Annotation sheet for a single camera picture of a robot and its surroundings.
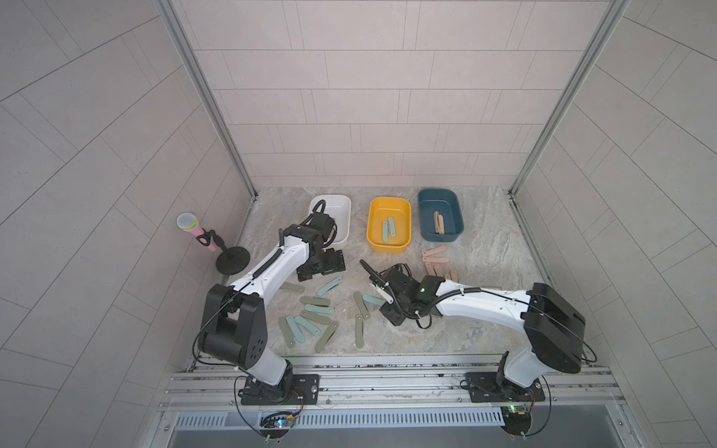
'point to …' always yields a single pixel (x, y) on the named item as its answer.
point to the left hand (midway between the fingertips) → (335, 268)
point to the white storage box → (339, 206)
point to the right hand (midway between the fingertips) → (388, 309)
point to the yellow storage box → (388, 224)
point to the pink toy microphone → (189, 222)
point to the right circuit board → (516, 417)
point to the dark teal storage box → (446, 202)
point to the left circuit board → (278, 421)
